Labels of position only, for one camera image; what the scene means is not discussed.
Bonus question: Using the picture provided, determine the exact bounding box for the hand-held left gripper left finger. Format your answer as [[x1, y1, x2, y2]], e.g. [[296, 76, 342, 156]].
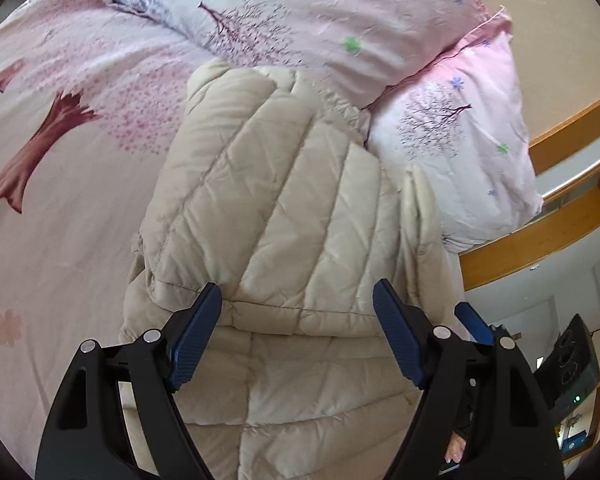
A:
[[35, 282, 223, 480]]

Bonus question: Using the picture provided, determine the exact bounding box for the beige quilted puffer jacket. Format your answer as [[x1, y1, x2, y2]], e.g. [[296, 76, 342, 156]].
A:
[[119, 58, 466, 480]]

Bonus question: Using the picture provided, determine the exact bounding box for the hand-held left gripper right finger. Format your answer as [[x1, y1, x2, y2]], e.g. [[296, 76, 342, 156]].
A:
[[372, 279, 566, 480]]

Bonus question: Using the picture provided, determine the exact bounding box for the pink and white printed pillow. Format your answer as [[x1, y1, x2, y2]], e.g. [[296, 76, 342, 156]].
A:
[[82, 0, 512, 109]]

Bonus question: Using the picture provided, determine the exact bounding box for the light pink tree-print pillow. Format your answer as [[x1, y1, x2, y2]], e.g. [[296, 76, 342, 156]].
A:
[[367, 30, 546, 254]]

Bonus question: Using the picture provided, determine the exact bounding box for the pink tree-print bedsheet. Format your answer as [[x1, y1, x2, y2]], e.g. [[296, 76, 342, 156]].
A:
[[0, 0, 241, 478]]

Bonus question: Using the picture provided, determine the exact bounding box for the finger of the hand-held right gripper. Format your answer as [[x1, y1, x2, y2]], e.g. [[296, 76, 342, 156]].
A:
[[454, 302, 493, 342]]

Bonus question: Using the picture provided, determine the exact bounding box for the wooden door frame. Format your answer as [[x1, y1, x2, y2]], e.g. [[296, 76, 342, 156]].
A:
[[459, 94, 600, 292]]

